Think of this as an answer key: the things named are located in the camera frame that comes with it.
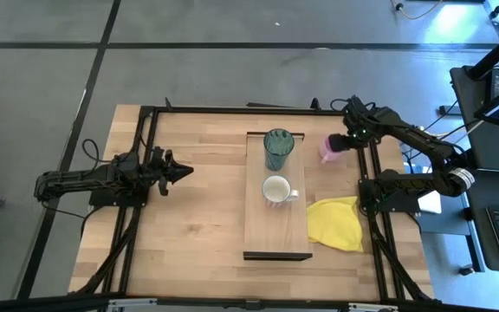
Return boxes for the yellow floor cable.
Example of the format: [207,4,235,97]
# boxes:
[389,0,444,21]

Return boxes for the green glass tumbler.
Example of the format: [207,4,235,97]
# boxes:
[262,127,296,172]

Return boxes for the black equipment cart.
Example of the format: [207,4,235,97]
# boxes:
[450,64,499,275]

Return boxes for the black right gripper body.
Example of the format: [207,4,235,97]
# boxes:
[340,129,366,152]

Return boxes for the black aluminium table frame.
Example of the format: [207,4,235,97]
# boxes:
[69,102,436,304]

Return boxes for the wooden shelf with black frame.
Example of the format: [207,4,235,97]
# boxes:
[243,131,314,262]

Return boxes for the pink plastic cup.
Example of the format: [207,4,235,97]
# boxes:
[318,135,347,166]

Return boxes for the white mug with red pattern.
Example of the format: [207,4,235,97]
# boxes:
[261,174,301,209]

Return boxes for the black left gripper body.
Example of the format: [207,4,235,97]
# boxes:
[145,146,173,196]

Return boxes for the yellow cloth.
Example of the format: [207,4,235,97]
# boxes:
[306,195,365,254]

